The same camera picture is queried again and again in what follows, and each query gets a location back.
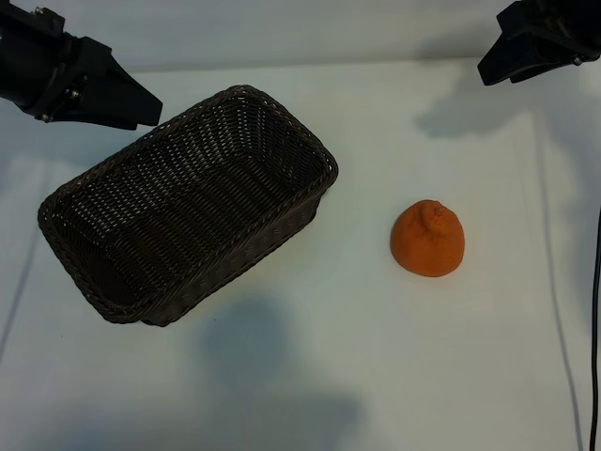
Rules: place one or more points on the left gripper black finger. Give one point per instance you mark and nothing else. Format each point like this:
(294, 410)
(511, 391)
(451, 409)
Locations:
(117, 80)
(101, 115)

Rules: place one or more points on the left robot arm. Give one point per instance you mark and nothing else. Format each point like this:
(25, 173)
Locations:
(23, 11)

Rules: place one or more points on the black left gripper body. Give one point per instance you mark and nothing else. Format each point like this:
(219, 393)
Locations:
(37, 70)

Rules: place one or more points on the dark brown woven wicker basket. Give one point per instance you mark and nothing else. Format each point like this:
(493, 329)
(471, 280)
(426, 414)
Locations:
(188, 202)

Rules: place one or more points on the orange citrus fruit with knob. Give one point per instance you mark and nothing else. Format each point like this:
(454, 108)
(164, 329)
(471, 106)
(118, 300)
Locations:
(427, 249)

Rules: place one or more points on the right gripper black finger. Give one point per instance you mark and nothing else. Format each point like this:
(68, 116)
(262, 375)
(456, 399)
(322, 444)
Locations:
(547, 69)
(512, 58)

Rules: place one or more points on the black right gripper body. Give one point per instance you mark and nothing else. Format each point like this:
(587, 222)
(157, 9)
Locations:
(559, 21)

